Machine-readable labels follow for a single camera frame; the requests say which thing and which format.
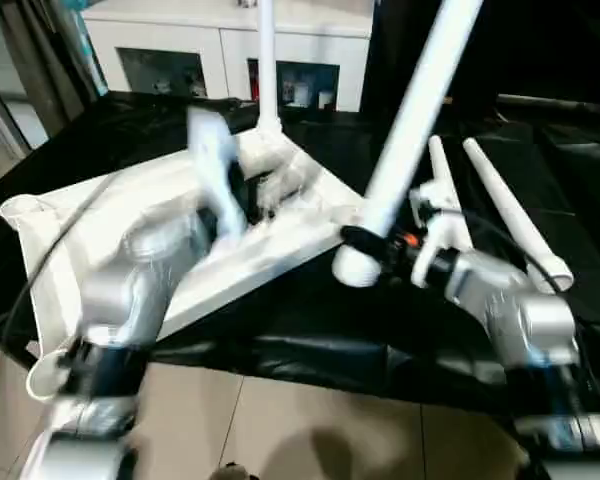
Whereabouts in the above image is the white plastic table top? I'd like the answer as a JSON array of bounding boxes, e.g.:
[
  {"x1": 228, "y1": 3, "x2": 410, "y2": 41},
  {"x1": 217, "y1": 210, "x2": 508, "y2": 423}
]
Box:
[{"x1": 0, "y1": 128, "x2": 369, "y2": 403}]

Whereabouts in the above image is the white plastic table leg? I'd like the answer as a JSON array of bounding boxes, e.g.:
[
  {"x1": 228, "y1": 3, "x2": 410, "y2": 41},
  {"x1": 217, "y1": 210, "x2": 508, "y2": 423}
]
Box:
[
  {"x1": 462, "y1": 138, "x2": 575, "y2": 293},
  {"x1": 330, "y1": 0, "x2": 485, "y2": 289},
  {"x1": 427, "y1": 135, "x2": 473, "y2": 253},
  {"x1": 254, "y1": 0, "x2": 283, "y2": 137}
]

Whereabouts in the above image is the black work mat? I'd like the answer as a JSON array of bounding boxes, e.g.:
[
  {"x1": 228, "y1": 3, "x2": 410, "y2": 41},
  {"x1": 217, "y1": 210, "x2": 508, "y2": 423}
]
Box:
[{"x1": 0, "y1": 90, "x2": 600, "y2": 421}]

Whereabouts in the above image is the white sideboard with glass doors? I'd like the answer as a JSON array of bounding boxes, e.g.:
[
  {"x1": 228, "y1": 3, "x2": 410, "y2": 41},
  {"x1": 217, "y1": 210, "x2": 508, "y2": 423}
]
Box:
[{"x1": 80, "y1": 0, "x2": 373, "y2": 113}]

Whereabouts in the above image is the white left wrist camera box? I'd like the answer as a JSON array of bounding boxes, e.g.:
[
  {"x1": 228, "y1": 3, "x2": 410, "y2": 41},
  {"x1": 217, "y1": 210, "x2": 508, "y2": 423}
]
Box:
[{"x1": 184, "y1": 105, "x2": 249, "y2": 241}]

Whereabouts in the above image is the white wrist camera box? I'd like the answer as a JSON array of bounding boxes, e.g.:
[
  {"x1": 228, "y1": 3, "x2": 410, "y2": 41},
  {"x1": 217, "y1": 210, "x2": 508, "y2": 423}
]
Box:
[
  {"x1": 184, "y1": 105, "x2": 249, "y2": 241},
  {"x1": 408, "y1": 178, "x2": 469, "y2": 291}
]

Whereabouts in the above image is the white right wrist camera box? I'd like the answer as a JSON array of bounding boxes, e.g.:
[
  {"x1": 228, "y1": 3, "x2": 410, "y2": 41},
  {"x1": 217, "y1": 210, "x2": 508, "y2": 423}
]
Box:
[{"x1": 408, "y1": 178, "x2": 469, "y2": 291}]

